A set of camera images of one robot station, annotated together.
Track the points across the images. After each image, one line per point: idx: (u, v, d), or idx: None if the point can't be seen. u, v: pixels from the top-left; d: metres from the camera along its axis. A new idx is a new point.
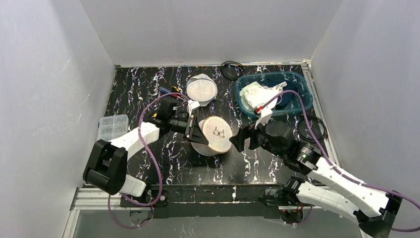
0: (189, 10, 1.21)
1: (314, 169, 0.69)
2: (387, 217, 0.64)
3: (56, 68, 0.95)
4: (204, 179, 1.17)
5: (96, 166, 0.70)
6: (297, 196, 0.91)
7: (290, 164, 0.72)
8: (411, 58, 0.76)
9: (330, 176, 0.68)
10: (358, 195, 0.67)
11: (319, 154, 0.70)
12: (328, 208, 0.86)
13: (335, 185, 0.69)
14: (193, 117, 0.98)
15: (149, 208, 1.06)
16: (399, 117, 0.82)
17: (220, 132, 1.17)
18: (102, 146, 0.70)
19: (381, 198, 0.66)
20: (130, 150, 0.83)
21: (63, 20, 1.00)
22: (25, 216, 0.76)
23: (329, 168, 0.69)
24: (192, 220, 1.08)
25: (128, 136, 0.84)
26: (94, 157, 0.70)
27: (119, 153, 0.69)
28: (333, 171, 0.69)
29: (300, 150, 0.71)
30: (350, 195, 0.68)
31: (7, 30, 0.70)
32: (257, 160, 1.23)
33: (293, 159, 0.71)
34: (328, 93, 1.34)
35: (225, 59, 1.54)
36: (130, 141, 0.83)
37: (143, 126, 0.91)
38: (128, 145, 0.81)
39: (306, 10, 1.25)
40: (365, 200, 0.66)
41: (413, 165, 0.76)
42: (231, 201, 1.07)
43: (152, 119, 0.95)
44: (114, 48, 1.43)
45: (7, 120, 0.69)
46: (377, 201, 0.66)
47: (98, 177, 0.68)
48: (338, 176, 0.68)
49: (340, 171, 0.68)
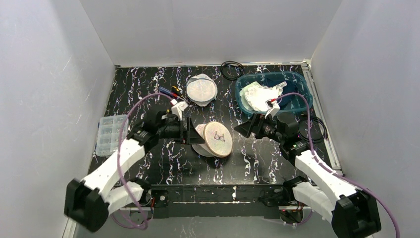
0: (189, 10, 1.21)
1: (297, 154, 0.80)
2: (342, 200, 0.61)
3: (56, 69, 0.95)
4: (204, 179, 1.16)
5: (74, 205, 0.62)
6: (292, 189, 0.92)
7: (282, 149, 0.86)
8: (411, 57, 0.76)
9: (308, 162, 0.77)
10: (327, 181, 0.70)
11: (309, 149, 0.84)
12: (316, 208, 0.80)
13: (311, 172, 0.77)
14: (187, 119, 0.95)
15: (149, 208, 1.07)
16: (399, 117, 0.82)
17: (220, 135, 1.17)
18: (76, 187, 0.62)
19: (348, 190, 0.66)
20: (109, 185, 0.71)
21: (63, 20, 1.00)
22: (26, 216, 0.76)
23: (311, 157, 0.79)
24: (192, 220, 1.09)
25: (103, 170, 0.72)
26: (68, 199, 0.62)
27: (94, 196, 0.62)
28: (312, 160, 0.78)
29: (297, 143, 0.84)
30: (322, 182, 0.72)
31: (7, 30, 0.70)
32: (257, 160, 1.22)
33: (287, 147, 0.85)
34: (328, 93, 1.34)
35: (225, 59, 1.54)
36: (107, 174, 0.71)
37: (125, 147, 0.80)
38: (103, 182, 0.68)
39: (306, 10, 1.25)
40: (331, 186, 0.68)
41: (413, 165, 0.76)
42: (231, 201, 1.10)
43: (135, 135, 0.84)
44: (114, 48, 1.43)
45: (7, 120, 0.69)
46: (342, 189, 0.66)
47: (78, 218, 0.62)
48: (316, 165, 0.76)
49: (318, 160, 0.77)
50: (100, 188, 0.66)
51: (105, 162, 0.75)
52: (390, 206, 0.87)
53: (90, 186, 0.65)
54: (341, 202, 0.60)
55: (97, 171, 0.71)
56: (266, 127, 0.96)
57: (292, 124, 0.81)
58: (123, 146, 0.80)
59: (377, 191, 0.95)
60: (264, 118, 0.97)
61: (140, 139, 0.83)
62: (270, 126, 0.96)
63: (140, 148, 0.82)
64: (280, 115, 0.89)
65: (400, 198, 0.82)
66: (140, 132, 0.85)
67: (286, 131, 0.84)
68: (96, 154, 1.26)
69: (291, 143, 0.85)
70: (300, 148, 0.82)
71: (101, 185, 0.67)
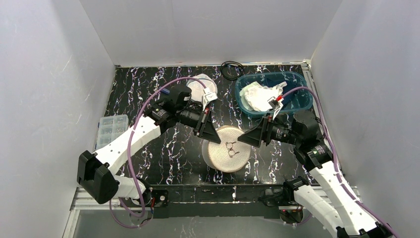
0: (189, 10, 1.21)
1: (317, 166, 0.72)
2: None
3: (56, 69, 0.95)
4: (204, 179, 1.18)
5: (85, 175, 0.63)
6: (295, 192, 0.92)
7: (298, 154, 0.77)
8: (411, 57, 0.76)
9: (329, 180, 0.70)
10: (347, 208, 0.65)
11: (331, 158, 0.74)
12: (317, 217, 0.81)
13: (329, 190, 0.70)
14: (207, 111, 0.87)
15: (149, 208, 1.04)
16: (399, 118, 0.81)
17: (226, 147, 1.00)
18: (86, 158, 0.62)
19: (369, 224, 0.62)
20: (118, 162, 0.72)
21: (64, 21, 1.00)
22: (26, 216, 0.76)
23: (333, 174, 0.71)
24: (192, 220, 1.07)
25: (116, 144, 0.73)
26: (81, 170, 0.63)
27: (102, 171, 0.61)
28: (334, 177, 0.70)
29: (314, 147, 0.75)
30: (340, 205, 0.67)
31: (7, 30, 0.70)
32: (257, 160, 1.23)
33: (304, 151, 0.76)
34: (328, 93, 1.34)
35: (225, 59, 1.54)
36: (118, 150, 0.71)
37: (140, 124, 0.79)
38: (114, 157, 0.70)
39: (306, 10, 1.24)
40: (350, 215, 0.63)
41: (412, 165, 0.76)
42: (231, 201, 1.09)
43: (153, 113, 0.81)
44: (114, 48, 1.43)
45: (7, 120, 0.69)
46: (362, 222, 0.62)
47: (91, 188, 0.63)
48: (337, 184, 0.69)
49: (341, 180, 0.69)
50: (109, 164, 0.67)
51: (120, 137, 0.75)
52: (391, 206, 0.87)
53: (101, 160, 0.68)
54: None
55: (110, 145, 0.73)
56: (278, 129, 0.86)
57: (310, 125, 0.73)
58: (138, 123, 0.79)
59: (377, 191, 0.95)
60: (273, 120, 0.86)
61: (157, 118, 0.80)
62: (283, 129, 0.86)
63: (156, 127, 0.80)
64: (296, 113, 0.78)
65: (400, 198, 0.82)
66: (159, 110, 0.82)
67: (303, 133, 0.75)
68: None
69: (309, 147, 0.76)
70: (321, 154, 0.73)
71: (111, 161, 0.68)
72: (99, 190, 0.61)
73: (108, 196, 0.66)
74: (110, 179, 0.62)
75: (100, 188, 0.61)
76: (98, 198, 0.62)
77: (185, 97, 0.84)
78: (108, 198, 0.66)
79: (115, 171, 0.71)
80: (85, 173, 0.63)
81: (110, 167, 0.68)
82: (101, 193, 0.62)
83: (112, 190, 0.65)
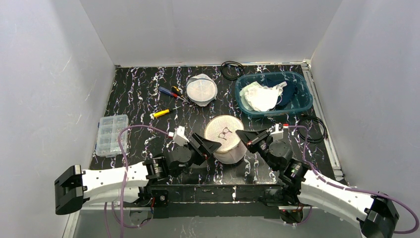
0: (189, 10, 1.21)
1: (302, 180, 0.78)
2: (373, 216, 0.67)
3: (56, 69, 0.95)
4: (204, 179, 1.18)
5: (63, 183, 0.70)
6: (298, 197, 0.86)
7: (284, 178, 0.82)
8: (411, 57, 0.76)
9: (317, 185, 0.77)
10: (344, 199, 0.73)
11: (308, 168, 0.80)
12: (331, 211, 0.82)
13: (322, 193, 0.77)
14: (195, 136, 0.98)
15: (149, 208, 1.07)
16: (399, 118, 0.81)
17: (223, 129, 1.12)
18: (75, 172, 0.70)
19: (367, 200, 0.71)
20: (97, 191, 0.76)
21: (63, 21, 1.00)
22: (26, 215, 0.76)
23: (316, 178, 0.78)
24: (192, 220, 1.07)
25: (105, 175, 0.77)
26: (65, 177, 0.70)
27: (78, 192, 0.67)
28: (318, 181, 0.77)
29: (292, 167, 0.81)
30: (338, 200, 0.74)
31: (7, 30, 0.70)
32: (257, 161, 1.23)
33: (288, 174, 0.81)
34: (328, 93, 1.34)
35: (225, 59, 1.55)
36: (102, 181, 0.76)
37: (133, 168, 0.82)
38: (93, 185, 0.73)
39: (306, 10, 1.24)
40: (351, 203, 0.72)
41: (412, 165, 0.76)
42: (231, 201, 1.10)
43: (152, 165, 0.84)
44: (114, 48, 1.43)
45: (7, 120, 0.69)
46: (362, 203, 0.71)
47: (59, 196, 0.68)
48: (324, 185, 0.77)
49: (325, 180, 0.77)
50: (87, 188, 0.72)
51: (113, 170, 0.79)
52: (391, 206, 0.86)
53: (83, 182, 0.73)
54: (371, 218, 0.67)
55: (100, 173, 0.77)
56: (262, 144, 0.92)
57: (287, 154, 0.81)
58: (133, 167, 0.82)
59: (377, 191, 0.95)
60: (265, 133, 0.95)
61: (151, 173, 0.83)
62: (266, 143, 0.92)
63: (145, 180, 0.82)
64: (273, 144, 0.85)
65: (400, 198, 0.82)
66: (157, 166, 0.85)
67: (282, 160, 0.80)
68: (96, 154, 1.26)
69: (288, 167, 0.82)
70: (298, 171, 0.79)
71: (89, 187, 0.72)
72: (64, 206, 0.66)
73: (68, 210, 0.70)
74: (76, 204, 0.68)
75: (64, 205, 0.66)
76: (59, 209, 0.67)
77: (180, 164, 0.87)
78: (66, 213, 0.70)
79: (87, 197, 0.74)
80: (64, 182, 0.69)
81: (86, 191, 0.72)
82: (62, 208, 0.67)
83: (73, 210, 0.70)
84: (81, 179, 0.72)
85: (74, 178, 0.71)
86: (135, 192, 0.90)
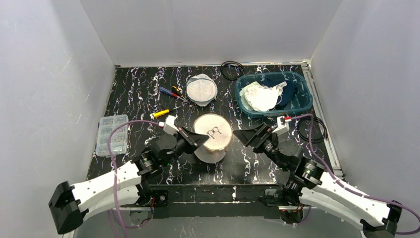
0: (188, 10, 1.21)
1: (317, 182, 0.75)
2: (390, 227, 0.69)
3: (56, 69, 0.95)
4: (204, 178, 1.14)
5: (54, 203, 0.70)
6: (300, 199, 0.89)
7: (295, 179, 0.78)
8: (411, 57, 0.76)
9: (334, 190, 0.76)
10: (361, 206, 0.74)
11: (322, 169, 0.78)
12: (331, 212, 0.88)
13: (338, 198, 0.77)
14: (182, 129, 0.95)
15: (149, 208, 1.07)
16: (399, 118, 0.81)
17: (211, 127, 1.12)
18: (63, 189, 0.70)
19: (384, 209, 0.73)
20: (93, 200, 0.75)
21: (63, 20, 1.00)
22: (26, 215, 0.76)
23: (333, 182, 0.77)
24: (191, 220, 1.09)
25: (95, 185, 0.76)
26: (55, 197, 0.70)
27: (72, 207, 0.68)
28: (336, 185, 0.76)
29: (304, 167, 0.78)
30: (354, 206, 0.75)
31: (6, 30, 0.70)
32: (257, 160, 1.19)
33: (299, 174, 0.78)
34: (328, 93, 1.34)
35: (225, 59, 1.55)
36: (93, 190, 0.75)
37: (123, 169, 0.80)
38: (86, 197, 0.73)
39: (306, 10, 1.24)
40: (368, 211, 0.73)
41: (411, 165, 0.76)
42: (231, 201, 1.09)
43: (141, 161, 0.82)
44: (114, 48, 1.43)
45: (7, 120, 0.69)
46: (379, 211, 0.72)
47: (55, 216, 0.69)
48: (341, 190, 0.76)
49: (342, 184, 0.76)
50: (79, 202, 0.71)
51: (101, 176, 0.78)
52: None
53: (75, 196, 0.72)
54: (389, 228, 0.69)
55: (89, 183, 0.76)
56: (267, 145, 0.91)
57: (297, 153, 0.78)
58: (122, 168, 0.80)
59: (377, 191, 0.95)
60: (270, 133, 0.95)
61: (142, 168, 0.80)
62: (272, 143, 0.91)
63: (137, 177, 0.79)
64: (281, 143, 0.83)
65: (400, 198, 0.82)
66: (146, 160, 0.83)
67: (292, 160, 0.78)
68: (96, 154, 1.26)
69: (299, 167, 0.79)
70: (313, 171, 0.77)
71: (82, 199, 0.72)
72: (62, 224, 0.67)
73: (71, 226, 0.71)
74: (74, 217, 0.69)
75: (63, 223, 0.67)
76: (60, 229, 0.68)
77: (169, 151, 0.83)
78: (70, 229, 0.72)
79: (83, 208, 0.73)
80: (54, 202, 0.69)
81: (80, 204, 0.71)
82: (63, 225, 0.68)
83: (76, 224, 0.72)
84: (72, 194, 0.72)
85: (65, 195, 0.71)
86: (134, 191, 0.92)
